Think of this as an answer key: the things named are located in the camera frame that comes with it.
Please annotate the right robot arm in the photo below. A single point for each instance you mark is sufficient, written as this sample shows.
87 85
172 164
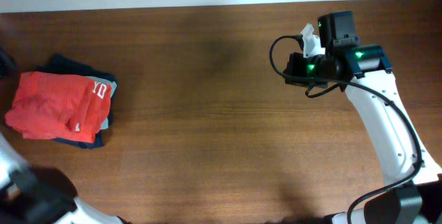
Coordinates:
332 57

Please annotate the folded navy shirt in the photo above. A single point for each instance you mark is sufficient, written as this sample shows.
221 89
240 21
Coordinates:
58 64

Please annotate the orange soccer t-shirt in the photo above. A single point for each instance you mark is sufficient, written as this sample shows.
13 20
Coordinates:
48 106

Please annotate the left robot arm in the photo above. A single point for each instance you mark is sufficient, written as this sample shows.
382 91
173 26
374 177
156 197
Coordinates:
41 195

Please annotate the folded red 2013 soccer shirt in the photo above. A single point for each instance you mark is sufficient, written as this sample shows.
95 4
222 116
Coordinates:
100 88

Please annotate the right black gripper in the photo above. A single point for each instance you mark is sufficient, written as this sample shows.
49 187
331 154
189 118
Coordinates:
293 68

